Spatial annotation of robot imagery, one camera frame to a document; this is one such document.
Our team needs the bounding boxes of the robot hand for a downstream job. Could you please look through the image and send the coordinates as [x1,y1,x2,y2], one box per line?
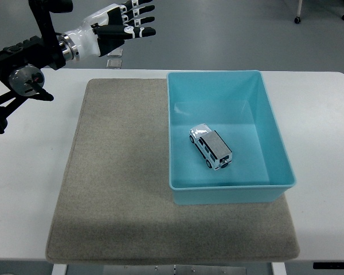
[65,0,157,58]

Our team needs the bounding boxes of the white toy car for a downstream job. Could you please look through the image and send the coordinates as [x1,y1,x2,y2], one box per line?
[188,123,233,171]

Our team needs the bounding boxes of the blue plastic box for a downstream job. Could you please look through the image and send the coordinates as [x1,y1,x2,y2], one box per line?
[166,69,297,206]

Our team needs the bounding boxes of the brown felt mat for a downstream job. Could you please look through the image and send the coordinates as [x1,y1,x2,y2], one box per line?
[45,78,300,264]

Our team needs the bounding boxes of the white table leg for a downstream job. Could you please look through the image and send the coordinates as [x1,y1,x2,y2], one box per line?
[271,261,287,275]
[50,262,68,275]

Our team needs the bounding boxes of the grey metal plate with screws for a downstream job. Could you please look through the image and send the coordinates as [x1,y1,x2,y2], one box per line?
[103,264,247,275]

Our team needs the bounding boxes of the black table control panel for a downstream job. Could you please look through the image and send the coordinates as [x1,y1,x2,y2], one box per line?
[312,262,344,270]

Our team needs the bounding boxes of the white wheeled cart frame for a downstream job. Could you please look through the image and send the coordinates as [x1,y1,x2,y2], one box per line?
[293,0,344,25]

